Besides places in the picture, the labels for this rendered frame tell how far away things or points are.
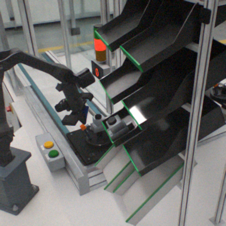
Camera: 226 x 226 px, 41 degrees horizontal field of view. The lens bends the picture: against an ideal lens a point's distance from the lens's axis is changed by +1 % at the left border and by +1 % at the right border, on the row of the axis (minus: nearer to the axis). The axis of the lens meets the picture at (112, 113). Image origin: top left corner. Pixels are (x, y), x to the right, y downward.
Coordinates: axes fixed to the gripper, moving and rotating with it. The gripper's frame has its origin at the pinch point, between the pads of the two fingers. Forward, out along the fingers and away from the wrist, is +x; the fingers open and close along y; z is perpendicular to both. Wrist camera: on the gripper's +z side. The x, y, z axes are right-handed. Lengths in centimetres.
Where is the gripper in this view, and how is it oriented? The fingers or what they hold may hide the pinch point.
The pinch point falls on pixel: (82, 118)
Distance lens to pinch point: 124.7
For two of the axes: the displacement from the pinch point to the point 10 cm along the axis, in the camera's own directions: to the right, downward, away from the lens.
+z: -9.0, -0.3, 4.4
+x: 2.6, 7.6, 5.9
